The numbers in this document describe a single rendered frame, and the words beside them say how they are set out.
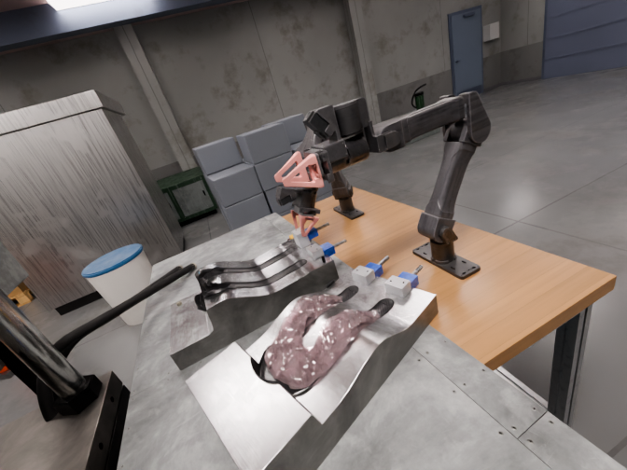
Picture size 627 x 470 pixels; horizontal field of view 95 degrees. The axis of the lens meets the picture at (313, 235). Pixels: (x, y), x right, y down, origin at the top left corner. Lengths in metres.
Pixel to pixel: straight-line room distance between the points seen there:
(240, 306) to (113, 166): 2.94
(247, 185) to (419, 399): 2.37
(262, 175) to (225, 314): 2.05
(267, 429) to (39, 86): 7.24
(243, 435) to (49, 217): 3.48
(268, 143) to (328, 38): 5.45
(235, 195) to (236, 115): 4.51
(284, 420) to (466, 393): 0.32
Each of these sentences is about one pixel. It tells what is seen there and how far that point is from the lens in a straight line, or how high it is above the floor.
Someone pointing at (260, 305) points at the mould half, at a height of 0.87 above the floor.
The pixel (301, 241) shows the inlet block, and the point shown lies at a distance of 0.97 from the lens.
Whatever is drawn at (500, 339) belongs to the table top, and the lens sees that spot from 0.72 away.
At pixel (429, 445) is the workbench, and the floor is 0.80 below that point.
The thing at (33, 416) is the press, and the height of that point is 0.79.
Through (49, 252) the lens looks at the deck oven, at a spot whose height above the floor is 0.69.
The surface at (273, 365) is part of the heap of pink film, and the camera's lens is 0.62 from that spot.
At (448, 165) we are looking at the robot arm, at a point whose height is 1.08.
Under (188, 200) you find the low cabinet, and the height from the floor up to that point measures 0.38.
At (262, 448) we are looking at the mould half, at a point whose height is 0.91.
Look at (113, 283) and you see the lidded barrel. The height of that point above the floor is 0.45.
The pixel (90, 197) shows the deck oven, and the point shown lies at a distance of 3.69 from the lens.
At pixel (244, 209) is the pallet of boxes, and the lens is 2.75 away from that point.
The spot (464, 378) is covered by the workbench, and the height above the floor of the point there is 0.80.
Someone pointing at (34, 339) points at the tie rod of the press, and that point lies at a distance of 0.98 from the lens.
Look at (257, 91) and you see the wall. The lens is 7.21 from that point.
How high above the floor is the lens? 1.33
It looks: 25 degrees down
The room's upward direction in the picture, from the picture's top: 18 degrees counter-clockwise
